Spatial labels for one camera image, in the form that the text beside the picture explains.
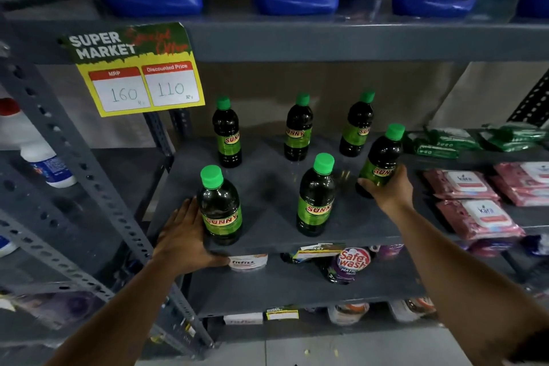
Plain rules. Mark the person's left thumb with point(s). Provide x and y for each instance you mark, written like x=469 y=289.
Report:
x=216 y=261

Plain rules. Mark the purple detergent pouch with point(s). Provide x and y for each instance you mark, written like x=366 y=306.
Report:
x=387 y=251
x=347 y=267

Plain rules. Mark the person's right hand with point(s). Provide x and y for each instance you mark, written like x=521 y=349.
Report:
x=392 y=196

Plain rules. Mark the white and orange pouch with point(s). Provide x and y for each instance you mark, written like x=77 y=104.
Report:
x=347 y=313
x=411 y=309

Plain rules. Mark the person's right thumb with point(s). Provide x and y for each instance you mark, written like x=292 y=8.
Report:
x=367 y=186

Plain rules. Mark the purple wipes pack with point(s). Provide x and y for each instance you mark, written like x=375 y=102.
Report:
x=493 y=246

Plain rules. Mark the dark liquid bottle green cap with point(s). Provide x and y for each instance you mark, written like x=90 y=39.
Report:
x=381 y=160
x=221 y=211

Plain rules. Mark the white round tub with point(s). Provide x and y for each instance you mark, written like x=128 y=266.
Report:
x=248 y=262

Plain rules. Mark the person's left forearm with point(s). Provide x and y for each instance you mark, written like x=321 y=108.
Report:
x=124 y=318

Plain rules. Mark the small yellow shelf tag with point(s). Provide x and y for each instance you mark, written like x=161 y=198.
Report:
x=282 y=314
x=319 y=250

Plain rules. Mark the person's left hand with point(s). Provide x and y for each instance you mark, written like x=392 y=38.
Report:
x=180 y=245

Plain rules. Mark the group of dark bottles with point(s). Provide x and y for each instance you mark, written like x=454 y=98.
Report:
x=315 y=202

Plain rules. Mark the grey metal shelf rack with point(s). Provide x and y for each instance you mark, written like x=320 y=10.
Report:
x=274 y=190
x=120 y=172

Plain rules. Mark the pink wipes pack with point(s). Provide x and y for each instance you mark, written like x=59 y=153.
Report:
x=461 y=184
x=480 y=217
x=523 y=183

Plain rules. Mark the green wipes packet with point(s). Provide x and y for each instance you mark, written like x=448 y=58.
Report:
x=441 y=142
x=512 y=136

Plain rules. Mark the yellow and green price sign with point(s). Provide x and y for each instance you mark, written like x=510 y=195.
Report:
x=137 y=74

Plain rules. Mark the person's right forearm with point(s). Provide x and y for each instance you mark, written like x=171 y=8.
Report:
x=463 y=288

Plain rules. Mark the white bottle with red cap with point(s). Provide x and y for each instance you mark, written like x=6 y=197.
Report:
x=32 y=138

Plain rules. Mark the purple plastic packs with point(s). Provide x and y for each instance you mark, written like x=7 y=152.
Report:
x=55 y=310

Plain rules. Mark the white bottle with blue label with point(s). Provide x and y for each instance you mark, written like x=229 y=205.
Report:
x=5 y=245

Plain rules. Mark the white flat box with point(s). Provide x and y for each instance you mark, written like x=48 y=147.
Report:
x=242 y=319

